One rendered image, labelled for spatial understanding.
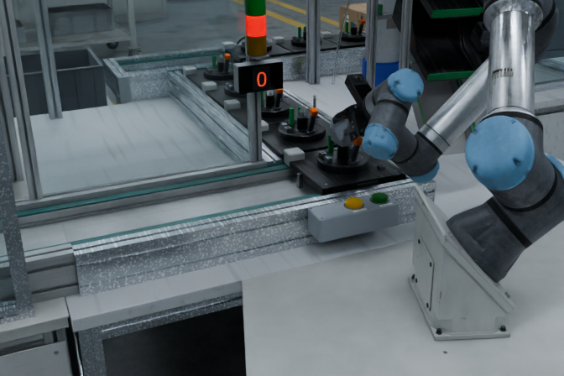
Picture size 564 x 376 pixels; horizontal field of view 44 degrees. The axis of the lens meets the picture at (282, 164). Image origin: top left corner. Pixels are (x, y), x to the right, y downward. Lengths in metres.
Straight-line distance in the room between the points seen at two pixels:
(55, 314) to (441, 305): 0.77
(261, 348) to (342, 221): 0.40
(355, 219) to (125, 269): 0.53
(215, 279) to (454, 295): 0.53
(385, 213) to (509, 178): 0.48
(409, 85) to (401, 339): 0.53
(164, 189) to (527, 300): 0.90
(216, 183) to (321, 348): 0.64
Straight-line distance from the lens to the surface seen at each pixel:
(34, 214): 1.76
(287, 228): 1.64
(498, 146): 1.25
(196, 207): 1.76
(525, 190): 1.29
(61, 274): 1.54
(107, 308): 1.51
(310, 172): 1.80
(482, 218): 1.37
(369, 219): 1.65
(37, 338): 1.54
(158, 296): 1.52
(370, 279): 1.56
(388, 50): 2.72
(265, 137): 2.05
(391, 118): 1.49
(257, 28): 1.75
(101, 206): 1.77
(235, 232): 1.59
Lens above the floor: 1.68
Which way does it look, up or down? 22 degrees down
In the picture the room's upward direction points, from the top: 1 degrees counter-clockwise
